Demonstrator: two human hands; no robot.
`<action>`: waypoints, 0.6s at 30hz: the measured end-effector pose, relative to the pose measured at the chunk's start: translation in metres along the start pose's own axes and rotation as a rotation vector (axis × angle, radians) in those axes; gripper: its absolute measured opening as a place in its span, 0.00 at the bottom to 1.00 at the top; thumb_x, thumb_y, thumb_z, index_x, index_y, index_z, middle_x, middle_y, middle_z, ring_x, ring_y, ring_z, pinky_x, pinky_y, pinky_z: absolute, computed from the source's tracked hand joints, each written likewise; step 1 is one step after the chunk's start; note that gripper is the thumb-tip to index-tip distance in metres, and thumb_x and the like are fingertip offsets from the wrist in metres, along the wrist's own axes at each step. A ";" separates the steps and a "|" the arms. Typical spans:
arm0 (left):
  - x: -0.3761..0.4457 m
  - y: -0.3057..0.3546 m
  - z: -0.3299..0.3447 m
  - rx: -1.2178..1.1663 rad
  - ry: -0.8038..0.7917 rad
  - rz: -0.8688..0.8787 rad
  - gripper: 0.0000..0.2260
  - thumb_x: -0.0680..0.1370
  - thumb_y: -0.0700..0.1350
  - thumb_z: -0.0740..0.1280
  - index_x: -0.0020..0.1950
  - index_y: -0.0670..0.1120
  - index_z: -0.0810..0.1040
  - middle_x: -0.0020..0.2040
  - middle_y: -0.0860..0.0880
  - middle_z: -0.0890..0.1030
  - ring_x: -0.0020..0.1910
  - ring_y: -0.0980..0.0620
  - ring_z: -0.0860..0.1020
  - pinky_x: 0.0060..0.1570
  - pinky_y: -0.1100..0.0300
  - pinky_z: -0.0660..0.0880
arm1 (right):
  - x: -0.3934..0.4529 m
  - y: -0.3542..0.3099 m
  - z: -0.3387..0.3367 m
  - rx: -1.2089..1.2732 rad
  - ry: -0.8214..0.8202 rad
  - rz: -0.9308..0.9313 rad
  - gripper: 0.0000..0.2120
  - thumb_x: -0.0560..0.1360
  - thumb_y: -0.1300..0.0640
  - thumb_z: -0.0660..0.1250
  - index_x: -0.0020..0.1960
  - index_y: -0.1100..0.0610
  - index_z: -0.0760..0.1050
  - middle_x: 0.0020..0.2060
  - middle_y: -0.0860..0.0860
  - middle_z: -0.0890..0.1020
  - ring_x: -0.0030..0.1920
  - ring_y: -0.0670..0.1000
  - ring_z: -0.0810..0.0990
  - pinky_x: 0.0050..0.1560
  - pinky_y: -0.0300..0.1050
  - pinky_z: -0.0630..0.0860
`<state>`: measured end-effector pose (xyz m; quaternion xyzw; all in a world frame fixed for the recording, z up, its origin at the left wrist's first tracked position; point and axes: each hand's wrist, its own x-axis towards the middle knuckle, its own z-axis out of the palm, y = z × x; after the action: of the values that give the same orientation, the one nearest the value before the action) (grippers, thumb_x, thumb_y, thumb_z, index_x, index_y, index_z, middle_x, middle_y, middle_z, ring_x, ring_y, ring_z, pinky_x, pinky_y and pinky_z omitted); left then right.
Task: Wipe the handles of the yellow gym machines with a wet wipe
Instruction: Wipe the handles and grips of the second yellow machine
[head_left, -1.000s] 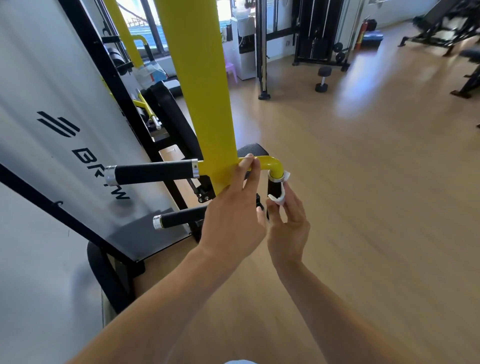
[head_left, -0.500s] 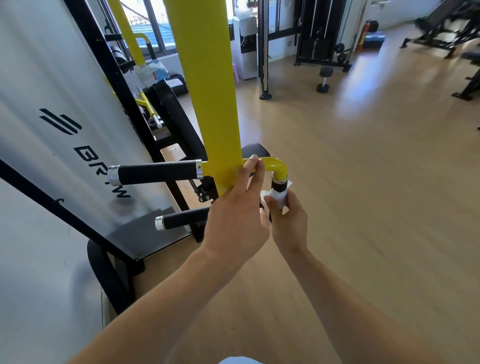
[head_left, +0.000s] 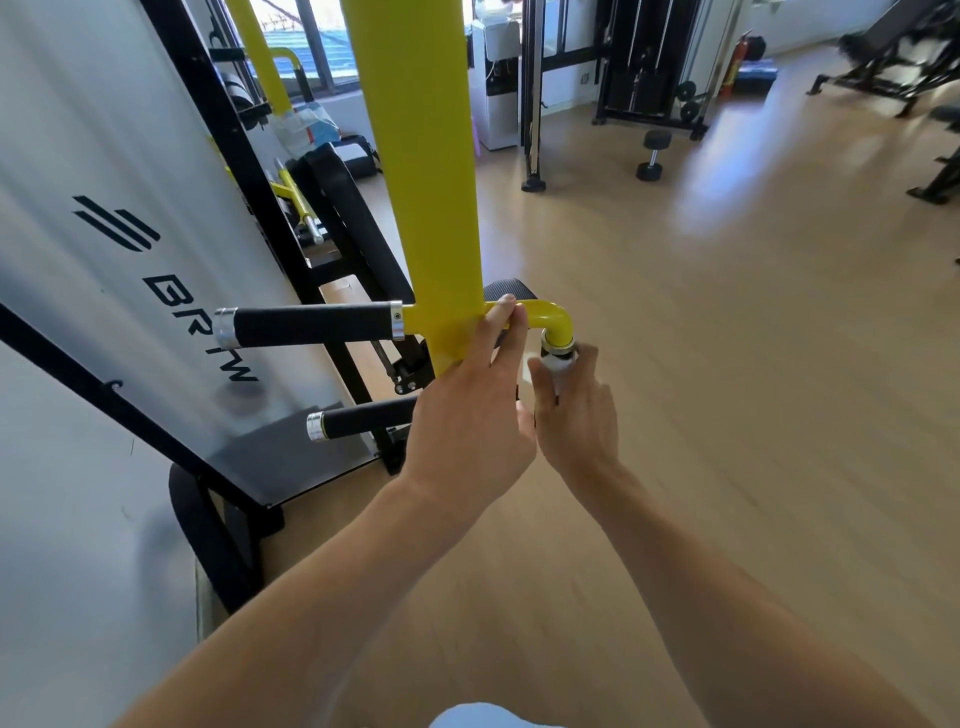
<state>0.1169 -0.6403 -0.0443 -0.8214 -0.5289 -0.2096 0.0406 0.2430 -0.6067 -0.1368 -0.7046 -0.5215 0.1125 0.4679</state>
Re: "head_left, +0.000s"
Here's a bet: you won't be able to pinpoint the person's left hand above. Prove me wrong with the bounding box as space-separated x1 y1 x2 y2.
399 294 539 520

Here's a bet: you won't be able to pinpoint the person's right hand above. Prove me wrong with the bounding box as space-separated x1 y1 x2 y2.
526 342 625 494

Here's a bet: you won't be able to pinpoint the white cloth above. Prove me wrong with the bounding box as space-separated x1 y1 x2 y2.
540 348 580 397

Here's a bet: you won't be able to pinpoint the yellow machine arm with handle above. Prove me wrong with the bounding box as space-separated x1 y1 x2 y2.
340 0 579 378

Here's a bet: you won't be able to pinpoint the person's left forearm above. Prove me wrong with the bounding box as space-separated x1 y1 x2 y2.
112 474 498 728

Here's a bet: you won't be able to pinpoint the person's right forearm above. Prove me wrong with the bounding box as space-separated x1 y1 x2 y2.
579 457 935 728

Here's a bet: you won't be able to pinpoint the black footplate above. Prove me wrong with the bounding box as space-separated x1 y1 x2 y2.
483 278 538 306

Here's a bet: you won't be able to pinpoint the black padded seat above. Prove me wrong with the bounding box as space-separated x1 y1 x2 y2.
288 142 418 307

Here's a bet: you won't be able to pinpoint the black dumbbell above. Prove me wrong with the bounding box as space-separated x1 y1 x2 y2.
635 129 675 183

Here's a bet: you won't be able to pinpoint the black bag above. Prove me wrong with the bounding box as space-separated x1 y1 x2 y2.
336 134 381 182

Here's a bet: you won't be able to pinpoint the yellow bar with chrome end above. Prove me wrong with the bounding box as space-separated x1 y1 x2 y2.
268 159 328 249

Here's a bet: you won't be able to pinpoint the white water dispenser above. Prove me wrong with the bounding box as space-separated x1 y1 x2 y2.
469 15 524 153

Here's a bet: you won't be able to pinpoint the clear plastic bag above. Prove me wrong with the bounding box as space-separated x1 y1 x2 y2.
268 100 345 155

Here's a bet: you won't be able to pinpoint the person's white clothing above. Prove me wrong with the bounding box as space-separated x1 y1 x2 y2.
426 702 565 728

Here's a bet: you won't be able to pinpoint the window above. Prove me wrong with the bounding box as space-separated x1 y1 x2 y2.
202 0 363 97

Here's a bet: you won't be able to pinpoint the red fire extinguisher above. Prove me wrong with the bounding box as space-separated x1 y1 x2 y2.
717 30 754 99

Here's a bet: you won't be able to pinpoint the black roller pads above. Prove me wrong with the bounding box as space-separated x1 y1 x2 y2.
210 46 273 133

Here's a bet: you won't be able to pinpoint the thin yellow tube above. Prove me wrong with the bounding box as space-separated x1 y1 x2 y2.
224 0 295 118

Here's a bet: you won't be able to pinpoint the white machine shroud panel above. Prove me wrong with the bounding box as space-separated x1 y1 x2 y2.
0 0 378 508

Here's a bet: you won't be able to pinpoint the black equipment leg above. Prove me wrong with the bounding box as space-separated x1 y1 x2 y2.
905 103 960 208

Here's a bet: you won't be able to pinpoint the black weight bench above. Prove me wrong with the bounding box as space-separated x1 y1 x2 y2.
806 0 960 120

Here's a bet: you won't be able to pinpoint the short black foam grip handle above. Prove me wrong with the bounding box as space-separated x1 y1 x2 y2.
305 394 420 443

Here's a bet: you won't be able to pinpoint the long black foam grip handle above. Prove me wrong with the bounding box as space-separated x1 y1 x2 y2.
213 300 407 351

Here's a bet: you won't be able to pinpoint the black upright frame post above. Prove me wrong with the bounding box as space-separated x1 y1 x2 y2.
519 0 550 195

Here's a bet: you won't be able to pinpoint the black cable machine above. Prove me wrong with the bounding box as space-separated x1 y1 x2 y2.
591 0 725 142

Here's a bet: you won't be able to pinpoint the black machine frame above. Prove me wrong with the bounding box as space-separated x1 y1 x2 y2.
0 0 436 615

